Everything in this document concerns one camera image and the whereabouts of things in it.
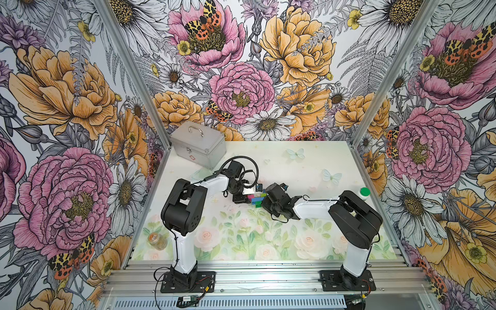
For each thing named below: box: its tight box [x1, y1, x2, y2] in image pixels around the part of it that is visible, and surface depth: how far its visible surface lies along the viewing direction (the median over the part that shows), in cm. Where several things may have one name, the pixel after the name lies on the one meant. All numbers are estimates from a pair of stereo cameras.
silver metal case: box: [169, 120, 227, 170], surface depth 107 cm
